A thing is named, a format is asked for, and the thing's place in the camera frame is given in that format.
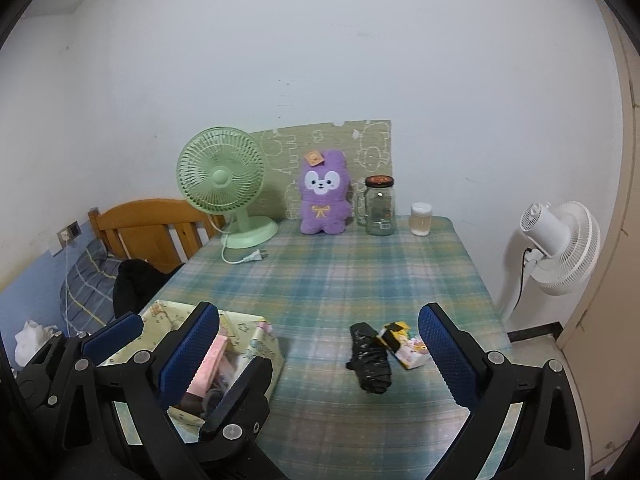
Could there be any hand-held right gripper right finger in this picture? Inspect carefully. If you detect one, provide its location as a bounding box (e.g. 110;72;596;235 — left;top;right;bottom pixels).
418;303;592;480

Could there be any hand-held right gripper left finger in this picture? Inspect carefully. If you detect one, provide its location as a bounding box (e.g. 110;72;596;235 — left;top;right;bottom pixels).
52;303;222;480

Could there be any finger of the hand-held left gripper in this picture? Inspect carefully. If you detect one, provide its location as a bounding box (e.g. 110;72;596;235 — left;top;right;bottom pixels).
198;357;274;456
14;311;147;461

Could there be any pink packet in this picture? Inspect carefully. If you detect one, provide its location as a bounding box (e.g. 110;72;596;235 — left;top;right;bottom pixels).
187;335;228;398

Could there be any pastel cartoon packet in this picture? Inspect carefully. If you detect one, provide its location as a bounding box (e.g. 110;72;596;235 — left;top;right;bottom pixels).
395;337;431;371

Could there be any black yellow small packet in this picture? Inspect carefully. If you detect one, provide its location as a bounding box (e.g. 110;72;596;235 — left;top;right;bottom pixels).
377;321;409;352

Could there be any yellow cartoon fabric storage box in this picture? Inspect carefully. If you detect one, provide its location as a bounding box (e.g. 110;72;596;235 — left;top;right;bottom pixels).
95;300;286;441

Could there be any black plastic bag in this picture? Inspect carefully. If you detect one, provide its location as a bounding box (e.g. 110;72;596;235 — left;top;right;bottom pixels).
346;323;392;394

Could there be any grey knit sock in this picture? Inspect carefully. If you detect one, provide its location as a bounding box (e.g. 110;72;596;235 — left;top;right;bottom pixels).
202;387;227;412

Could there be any blue plaid pillow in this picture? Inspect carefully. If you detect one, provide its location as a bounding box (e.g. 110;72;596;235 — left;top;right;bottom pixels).
60;240;126;336

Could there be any black clothing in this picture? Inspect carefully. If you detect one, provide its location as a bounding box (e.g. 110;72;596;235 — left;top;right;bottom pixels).
114;258;173;318

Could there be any white crumpled cloth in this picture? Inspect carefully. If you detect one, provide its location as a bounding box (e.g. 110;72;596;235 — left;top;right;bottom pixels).
14;320;61;367

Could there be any wooden bed headboard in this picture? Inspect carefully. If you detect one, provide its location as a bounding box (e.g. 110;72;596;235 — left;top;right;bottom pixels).
88;199;228;267

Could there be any cotton swab container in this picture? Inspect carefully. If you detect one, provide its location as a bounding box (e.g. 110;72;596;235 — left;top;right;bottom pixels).
410;202;433;237

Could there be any white standing fan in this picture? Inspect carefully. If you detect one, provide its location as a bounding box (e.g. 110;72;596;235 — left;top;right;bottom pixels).
500;201;601;331

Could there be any glass jar mug with lid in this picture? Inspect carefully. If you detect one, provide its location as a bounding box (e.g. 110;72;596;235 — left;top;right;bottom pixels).
355;175;397;237

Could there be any green desk fan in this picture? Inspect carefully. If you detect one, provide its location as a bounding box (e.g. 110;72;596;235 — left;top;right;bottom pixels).
176;127;279;265

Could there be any beige door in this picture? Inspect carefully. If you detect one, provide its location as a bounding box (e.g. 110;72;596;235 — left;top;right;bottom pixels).
557;5;640;466

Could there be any purple plush toy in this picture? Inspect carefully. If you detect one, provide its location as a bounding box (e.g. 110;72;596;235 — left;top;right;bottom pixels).
298;148;353;236

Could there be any beige cartoon-print board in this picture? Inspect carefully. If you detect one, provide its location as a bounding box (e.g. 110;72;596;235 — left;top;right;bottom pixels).
248;120;392;221

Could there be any wall socket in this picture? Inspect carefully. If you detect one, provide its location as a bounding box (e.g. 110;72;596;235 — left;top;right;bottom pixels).
56;220;82;252

